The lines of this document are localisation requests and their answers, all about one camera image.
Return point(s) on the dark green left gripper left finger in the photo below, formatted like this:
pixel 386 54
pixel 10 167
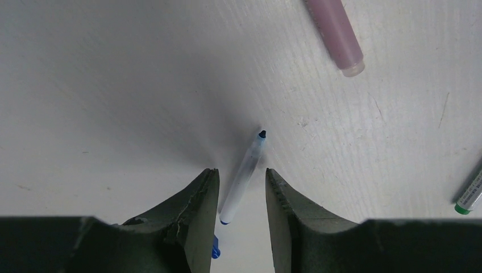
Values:
pixel 175 236

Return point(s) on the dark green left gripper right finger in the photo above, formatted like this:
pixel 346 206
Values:
pixel 306 237

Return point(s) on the white pen blue end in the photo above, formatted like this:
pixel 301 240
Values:
pixel 242 178

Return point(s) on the white pen green end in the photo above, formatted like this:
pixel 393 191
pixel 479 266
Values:
pixel 471 195

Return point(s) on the pink highlighter pen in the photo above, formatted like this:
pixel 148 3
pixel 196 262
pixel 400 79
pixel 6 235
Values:
pixel 338 35

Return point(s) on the blue pen cap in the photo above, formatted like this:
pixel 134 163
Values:
pixel 216 252

